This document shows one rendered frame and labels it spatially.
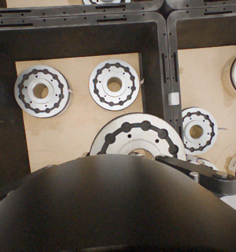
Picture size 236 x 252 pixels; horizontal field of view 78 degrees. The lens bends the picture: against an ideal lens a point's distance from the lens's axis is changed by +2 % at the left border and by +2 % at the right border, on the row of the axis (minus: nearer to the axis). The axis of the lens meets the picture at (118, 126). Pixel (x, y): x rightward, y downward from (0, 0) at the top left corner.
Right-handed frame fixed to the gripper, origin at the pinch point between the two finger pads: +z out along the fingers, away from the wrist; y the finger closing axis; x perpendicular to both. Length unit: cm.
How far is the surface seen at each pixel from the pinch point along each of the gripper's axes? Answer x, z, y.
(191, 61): 16.2, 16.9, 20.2
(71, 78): 13.9, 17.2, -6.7
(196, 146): -2.4, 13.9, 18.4
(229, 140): -2.4, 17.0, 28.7
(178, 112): 4.9, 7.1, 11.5
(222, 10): 20.1, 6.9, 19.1
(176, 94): 7.5, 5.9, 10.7
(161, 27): 17.9, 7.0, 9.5
